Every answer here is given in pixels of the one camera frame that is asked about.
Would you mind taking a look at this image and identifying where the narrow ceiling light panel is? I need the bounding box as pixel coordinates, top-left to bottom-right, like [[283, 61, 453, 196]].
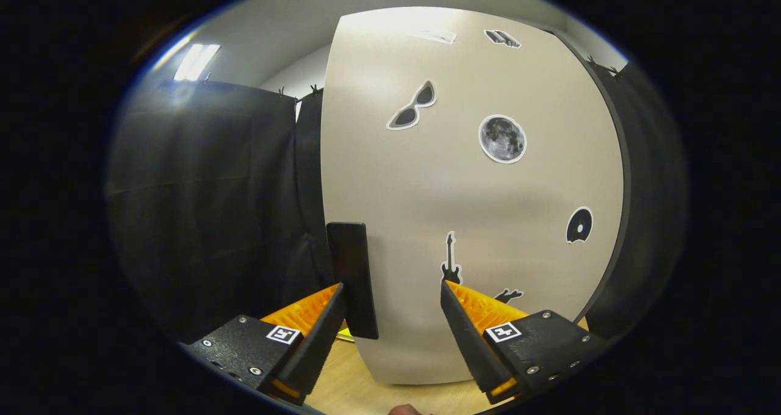
[[173, 43, 221, 83]]

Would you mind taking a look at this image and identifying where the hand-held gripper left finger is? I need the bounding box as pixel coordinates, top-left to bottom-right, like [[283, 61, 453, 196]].
[[178, 284, 349, 407]]

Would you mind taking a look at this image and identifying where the black backdrop cloth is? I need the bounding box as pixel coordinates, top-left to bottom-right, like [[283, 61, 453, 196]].
[[105, 58, 690, 345]]

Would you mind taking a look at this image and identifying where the black door handle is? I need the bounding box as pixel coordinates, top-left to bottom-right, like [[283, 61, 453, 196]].
[[326, 222, 380, 341]]

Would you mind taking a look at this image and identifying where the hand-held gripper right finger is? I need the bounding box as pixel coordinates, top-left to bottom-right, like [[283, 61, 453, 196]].
[[441, 281, 614, 405]]

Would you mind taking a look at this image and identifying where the row of black cloth clips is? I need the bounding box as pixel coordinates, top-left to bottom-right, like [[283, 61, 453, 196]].
[[204, 55, 626, 98]]

